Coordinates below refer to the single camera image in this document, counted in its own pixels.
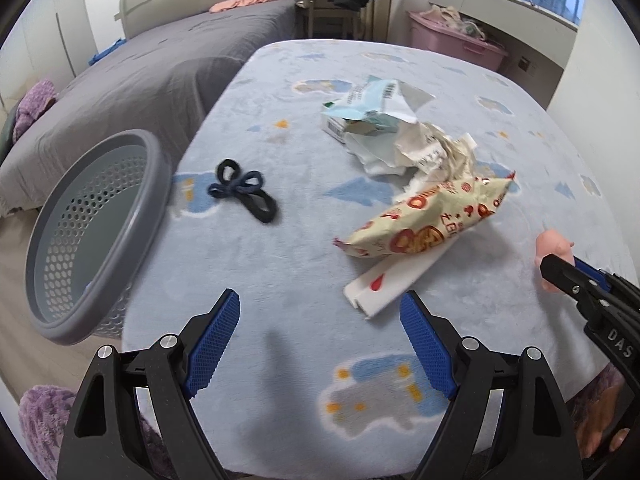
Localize purple fuzzy cloth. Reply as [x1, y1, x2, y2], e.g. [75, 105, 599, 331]
[12, 79, 57, 143]

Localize dark blue hair tie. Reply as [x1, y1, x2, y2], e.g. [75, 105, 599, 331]
[207, 170, 264, 197]

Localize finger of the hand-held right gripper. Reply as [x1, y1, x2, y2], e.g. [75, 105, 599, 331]
[539, 255, 608, 312]
[572, 256, 626, 292]

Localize pile of clothes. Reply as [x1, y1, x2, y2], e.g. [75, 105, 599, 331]
[425, 4, 487, 41]

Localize white tissue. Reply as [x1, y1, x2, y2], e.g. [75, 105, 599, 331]
[350, 132, 426, 193]

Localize large black hair tie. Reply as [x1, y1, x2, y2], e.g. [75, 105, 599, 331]
[235, 191, 279, 224]

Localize grey perforated plastic basket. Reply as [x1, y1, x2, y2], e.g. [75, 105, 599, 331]
[25, 129, 174, 346]

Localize cream red snack packet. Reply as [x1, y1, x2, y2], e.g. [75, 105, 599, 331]
[333, 172, 517, 261]

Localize light blue printed blanket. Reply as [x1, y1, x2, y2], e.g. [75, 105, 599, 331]
[122, 40, 639, 480]

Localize white wardrobe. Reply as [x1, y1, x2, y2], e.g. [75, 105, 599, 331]
[0, 0, 97, 106]

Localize torn white teal package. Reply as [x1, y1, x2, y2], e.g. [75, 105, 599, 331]
[321, 76, 435, 145]

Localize long white carton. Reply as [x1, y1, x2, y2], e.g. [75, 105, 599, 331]
[344, 240, 453, 320]

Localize bed with grey sheet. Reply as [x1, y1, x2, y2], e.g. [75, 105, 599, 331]
[0, 0, 302, 216]

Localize pink storage box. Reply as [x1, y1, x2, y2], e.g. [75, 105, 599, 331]
[407, 10, 509, 72]

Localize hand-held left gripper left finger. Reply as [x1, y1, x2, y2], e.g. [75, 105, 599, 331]
[56, 288, 242, 480]

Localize small black hair tie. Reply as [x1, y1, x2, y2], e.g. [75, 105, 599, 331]
[216, 159, 242, 184]

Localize printed paper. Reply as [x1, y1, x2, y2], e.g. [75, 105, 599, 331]
[395, 122, 478, 186]

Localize pink pig toy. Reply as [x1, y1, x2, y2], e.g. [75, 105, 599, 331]
[535, 229, 576, 295]

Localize pink cloth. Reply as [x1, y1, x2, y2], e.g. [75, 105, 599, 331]
[209, 0, 283, 14]

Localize blue cloth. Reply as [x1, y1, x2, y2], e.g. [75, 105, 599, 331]
[89, 38, 124, 65]

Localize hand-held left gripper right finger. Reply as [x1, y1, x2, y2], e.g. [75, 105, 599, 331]
[400, 290, 586, 480]

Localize purple fuzzy clothing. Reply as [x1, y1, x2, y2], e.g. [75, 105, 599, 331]
[17, 385, 176, 480]

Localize person's right hand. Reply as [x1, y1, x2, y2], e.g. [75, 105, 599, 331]
[574, 385, 632, 462]

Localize beige chair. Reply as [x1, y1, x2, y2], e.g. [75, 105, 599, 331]
[295, 0, 372, 41]

